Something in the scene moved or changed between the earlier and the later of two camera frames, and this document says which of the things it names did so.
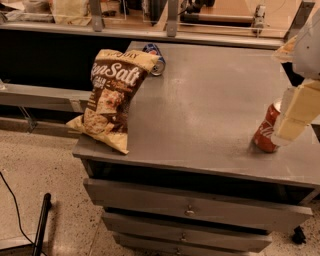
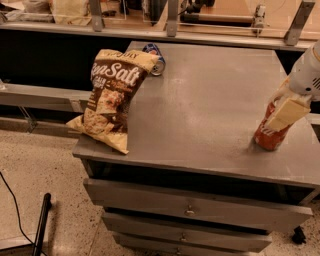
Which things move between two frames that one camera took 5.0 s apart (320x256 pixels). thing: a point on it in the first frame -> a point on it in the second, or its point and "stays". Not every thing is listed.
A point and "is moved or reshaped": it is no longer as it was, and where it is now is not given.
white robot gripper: (309, 50) -> (306, 79)
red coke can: (262, 139) is moved or reshaped
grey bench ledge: (57, 99) stays
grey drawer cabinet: (191, 182) stays
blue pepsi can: (159, 66) stays
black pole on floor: (42, 224) stays
